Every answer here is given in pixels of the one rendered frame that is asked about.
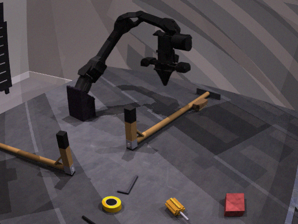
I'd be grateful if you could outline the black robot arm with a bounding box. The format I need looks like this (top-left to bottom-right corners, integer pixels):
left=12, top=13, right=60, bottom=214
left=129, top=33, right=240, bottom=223
left=75, top=11, right=192, bottom=94

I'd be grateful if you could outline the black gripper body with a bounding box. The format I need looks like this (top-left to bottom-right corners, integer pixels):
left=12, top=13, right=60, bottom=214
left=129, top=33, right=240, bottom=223
left=141, top=47, right=191, bottom=73

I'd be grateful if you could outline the red block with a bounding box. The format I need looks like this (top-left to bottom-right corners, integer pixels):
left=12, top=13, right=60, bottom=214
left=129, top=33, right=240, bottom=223
left=224, top=193, right=245, bottom=216

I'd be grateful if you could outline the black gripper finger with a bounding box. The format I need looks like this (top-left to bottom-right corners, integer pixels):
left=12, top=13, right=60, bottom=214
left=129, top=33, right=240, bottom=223
left=163, top=69, right=175, bottom=86
left=154, top=67, right=166, bottom=86

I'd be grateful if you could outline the yellow ring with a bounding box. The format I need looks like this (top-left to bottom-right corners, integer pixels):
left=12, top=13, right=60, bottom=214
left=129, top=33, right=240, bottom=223
left=102, top=196, right=121, bottom=212

